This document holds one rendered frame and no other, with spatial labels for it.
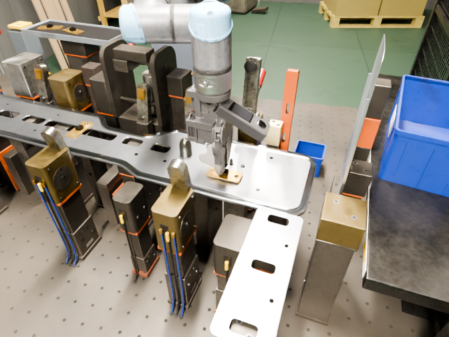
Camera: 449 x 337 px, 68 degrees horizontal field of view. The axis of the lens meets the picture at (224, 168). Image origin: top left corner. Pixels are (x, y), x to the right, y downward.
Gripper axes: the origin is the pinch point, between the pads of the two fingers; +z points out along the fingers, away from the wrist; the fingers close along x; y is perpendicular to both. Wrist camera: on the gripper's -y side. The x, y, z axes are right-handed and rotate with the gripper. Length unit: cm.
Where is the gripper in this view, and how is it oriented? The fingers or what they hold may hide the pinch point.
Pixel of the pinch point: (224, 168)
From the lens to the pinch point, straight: 78.8
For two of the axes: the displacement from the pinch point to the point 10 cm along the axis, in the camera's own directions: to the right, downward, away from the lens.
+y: -9.4, -2.0, 2.8
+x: -3.4, 5.9, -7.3
